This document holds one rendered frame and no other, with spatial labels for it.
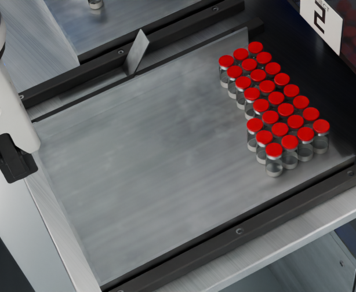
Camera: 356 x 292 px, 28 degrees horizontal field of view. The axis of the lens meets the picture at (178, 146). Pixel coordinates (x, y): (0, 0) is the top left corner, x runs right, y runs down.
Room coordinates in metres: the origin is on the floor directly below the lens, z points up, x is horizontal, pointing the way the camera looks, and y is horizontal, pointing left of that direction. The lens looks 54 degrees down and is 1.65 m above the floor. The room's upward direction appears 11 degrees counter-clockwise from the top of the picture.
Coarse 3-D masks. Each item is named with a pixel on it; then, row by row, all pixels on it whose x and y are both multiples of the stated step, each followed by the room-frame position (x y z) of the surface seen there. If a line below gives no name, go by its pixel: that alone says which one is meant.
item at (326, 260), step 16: (320, 240) 0.58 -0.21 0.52; (336, 240) 0.54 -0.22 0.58; (288, 256) 0.67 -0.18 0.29; (304, 256) 0.62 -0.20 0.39; (320, 256) 0.57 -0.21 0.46; (336, 256) 0.53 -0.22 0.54; (352, 256) 0.50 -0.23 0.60; (272, 272) 0.74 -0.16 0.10; (288, 272) 0.67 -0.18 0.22; (304, 272) 0.62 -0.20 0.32; (320, 272) 0.57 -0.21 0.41; (336, 272) 0.53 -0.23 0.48; (352, 272) 0.49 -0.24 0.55; (288, 288) 0.67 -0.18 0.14; (304, 288) 0.61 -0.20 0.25; (320, 288) 0.57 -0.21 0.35; (336, 288) 0.52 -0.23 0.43; (352, 288) 0.49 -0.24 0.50
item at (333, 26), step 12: (300, 0) 0.65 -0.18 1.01; (312, 0) 0.63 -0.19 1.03; (300, 12) 0.65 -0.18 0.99; (312, 12) 0.63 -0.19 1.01; (312, 24) 0.63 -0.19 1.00; (324, 24) 0.60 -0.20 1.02; (336, 24) 0.58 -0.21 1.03; (324, 36) 0.60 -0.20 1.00; (336, 36) 0.58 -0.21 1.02; (336, 48) 0.58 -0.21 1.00
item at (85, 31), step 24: (48, 0) 0.90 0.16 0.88; (72, 0) 0.89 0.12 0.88; (120, 0) 0.87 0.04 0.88; (144, 0) 0.85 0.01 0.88; (168, 0) 0.84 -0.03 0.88; (192, 0) 0.83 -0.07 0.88; (216, 0) 0.80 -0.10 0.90; (72, 24) 0.83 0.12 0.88; (96, 24) 0.82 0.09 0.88; (120, 24) 0.81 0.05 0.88; (144, 24) 0.77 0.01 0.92; (168, 24) 0.78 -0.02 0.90; (72, 48) 0.75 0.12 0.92; (96, 48) 0.74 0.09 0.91
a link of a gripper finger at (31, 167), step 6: (18, 150) 0.40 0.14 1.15; (0, 156) 0.40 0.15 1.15; (24, 156) 0.42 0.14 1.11; (30, 156) 0.42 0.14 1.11; (24, 162) 0.41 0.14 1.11; (30, 162) 0.42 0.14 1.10; (0, 168) 0.41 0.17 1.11; (6, 168) 0.41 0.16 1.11; (30, 168) 0.42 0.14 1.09; (36, 168) 0.42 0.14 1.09; (6, 174) 0.41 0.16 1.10; (24, 174) 0.41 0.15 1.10; (6, 180) 0.41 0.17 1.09; (12, 180) 0.41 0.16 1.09
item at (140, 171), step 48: (96, 96) 0.65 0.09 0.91; (144, 96) 0.66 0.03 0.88; (192, 96) 0.65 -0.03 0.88; (48, 144) 0.61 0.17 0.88; (96, 144) 0.60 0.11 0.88; (144, 144) 0.58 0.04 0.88; (192, 144) 0.56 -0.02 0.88; (240, 144) 0.55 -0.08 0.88; (96, 192) 0.52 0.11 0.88; (144, 192) 0.51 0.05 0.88; (192, 192) 0.49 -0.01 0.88; (240, 192) 0.48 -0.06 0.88; (288, 192) 0.45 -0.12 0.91; (96, 240) 0.45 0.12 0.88; (144, 240) 0.44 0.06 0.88; (192, 240) 0.41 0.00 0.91
